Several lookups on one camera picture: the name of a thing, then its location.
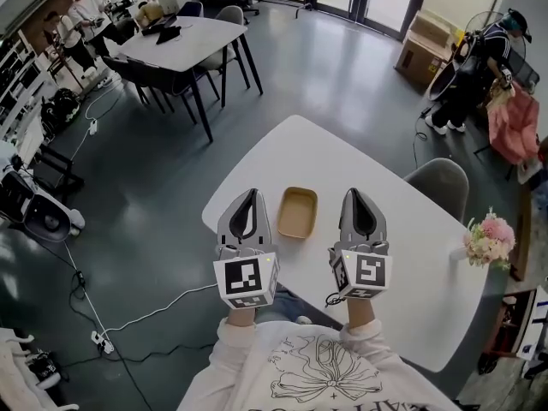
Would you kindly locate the person's shoe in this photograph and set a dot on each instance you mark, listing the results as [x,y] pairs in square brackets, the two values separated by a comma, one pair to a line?
[304,319]

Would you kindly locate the pink cloth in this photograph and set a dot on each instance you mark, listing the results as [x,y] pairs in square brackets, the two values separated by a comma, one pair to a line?
[511,122]

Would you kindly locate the person's right forearm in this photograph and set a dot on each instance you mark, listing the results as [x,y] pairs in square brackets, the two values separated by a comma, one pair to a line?
[359,315]

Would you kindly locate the white shelf unit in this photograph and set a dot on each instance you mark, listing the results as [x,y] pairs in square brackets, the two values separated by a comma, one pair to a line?
[19,84]

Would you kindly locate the person's white printed shirt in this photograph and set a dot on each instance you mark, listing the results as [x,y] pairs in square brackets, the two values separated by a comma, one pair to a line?
[325,366]

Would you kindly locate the dark chair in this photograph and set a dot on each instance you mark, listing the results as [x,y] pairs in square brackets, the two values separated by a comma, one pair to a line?
[162,81]
[124,73]

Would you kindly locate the pink flower bouquet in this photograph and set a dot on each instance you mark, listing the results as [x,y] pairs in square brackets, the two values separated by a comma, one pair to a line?
[490,238]

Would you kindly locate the grey shell chair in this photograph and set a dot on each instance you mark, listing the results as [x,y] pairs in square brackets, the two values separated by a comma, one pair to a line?
[441,184]

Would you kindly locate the black backpack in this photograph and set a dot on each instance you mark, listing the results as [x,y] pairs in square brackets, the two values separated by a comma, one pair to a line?
[62,107]

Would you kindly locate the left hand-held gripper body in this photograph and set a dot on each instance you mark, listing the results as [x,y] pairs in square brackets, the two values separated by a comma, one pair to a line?
[246,278]

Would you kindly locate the person's left forearm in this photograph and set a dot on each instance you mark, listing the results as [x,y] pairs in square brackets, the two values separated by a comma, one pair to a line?
[240,319]

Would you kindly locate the black pouch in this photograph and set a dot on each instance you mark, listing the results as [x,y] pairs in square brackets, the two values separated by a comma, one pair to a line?
[168,35]

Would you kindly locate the white dining table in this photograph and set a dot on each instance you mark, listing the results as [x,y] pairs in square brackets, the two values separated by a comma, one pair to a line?
[188,43]

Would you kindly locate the black laptop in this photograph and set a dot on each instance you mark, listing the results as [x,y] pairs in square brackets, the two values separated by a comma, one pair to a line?
[159,23]

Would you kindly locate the person's jeans leg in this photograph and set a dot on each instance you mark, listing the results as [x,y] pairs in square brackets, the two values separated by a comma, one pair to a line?
[280,306]

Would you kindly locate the black standing fan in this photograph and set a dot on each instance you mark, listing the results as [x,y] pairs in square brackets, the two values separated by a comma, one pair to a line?
[520,51]

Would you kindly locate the grey wheeled machine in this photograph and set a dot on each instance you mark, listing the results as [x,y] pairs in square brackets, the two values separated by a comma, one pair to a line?
[40,212]

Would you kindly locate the white power strip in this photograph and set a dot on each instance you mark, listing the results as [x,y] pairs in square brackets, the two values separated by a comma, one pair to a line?
[93,126]
[103,341]

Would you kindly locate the cardboard box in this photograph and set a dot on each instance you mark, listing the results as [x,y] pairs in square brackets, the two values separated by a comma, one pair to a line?
[421,49]

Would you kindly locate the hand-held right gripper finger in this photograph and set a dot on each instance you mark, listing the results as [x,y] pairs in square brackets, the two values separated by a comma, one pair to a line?
[347,223]
[381,225]

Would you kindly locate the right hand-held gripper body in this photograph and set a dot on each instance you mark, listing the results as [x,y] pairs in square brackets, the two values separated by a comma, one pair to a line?
[368,272]

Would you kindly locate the black stool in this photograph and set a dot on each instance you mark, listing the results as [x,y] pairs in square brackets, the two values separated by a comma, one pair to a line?
[55,167]

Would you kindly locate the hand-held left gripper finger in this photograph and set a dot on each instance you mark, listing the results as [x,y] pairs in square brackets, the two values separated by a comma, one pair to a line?
[227,223]
[263,225]

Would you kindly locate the tan small container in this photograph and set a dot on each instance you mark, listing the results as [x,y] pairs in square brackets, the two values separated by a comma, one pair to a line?
[297,214]

